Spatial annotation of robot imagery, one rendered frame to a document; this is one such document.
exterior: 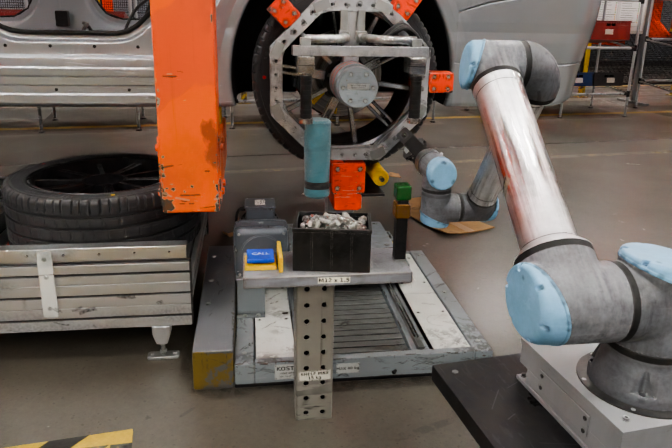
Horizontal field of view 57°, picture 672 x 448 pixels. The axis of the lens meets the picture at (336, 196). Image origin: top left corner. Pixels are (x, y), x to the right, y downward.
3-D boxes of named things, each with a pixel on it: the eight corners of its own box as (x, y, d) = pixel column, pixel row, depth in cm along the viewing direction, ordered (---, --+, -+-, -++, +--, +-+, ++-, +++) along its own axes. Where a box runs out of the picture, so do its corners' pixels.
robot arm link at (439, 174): (427, 192, 184) (429, 160, 181) (416, 181, 196) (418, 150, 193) (457, 192, 185) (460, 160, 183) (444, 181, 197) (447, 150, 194)
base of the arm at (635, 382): (716, 400, 117) (727, 353, 114) (641, 421, 110) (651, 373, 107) (635, 349, 133) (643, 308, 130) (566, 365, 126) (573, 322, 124)
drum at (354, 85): (367, 100, 218) (368, 59, 214) (379, 110, 198) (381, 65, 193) (327, 100, 216) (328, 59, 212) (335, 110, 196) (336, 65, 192)
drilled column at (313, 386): (327, 396, 181) (330, 264, 169) (332, 418, 172) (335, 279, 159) (293, 398, 180) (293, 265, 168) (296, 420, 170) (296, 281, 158)
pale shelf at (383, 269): (397, 257, 175) (397, 247, 174) (412, 282, 159) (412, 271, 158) (243, 262, 169) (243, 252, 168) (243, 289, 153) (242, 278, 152)
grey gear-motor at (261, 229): (282, 269, 248) (282, 185, 237) (289, 320, 208) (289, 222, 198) (237, 271, 245) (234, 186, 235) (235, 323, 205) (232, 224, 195)
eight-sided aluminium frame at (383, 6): (419, 155, 226) (429, -1, 210) (424, 160, 220) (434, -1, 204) (269, 157, 219) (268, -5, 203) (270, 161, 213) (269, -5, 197)
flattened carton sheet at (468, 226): (433, 200, 368) (434, 194, 367) (494, 229, 321) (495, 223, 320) (390, 205, 355) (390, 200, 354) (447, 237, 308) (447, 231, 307)
